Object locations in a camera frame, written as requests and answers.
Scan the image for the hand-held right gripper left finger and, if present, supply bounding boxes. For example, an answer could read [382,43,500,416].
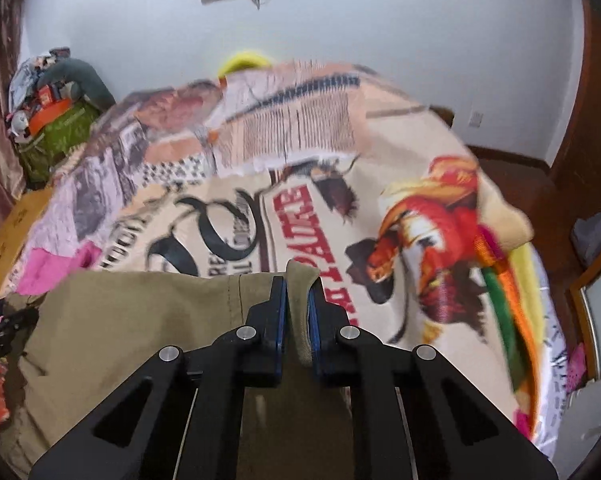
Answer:
[28,275,287,480]

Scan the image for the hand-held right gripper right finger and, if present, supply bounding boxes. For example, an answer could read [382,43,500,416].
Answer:
[305,275,556,480]

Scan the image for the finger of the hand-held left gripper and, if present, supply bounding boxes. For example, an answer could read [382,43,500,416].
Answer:
[0,306,40,336]

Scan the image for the olive green pants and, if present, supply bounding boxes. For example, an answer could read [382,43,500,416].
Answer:
[0,259,356,480]

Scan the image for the pink pants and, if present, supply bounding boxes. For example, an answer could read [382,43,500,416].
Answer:
[18,242,101,296]

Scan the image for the printed blanket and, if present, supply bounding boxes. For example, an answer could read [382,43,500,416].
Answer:
[0,60,566,461]

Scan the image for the grey cloth bundle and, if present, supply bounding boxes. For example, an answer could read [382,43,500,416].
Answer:
[38,57,116,111]

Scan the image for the yellow round object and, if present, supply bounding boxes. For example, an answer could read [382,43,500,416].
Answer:
[219,50,272,77]

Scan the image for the grey blue bag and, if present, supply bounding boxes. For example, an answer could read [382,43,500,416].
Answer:
[572,211,601,267]

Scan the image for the wooden door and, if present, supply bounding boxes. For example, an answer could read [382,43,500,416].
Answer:
[545,0,601,241]

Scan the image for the wooden bed frame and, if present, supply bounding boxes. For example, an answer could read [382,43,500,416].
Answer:
[0,187,56,286]

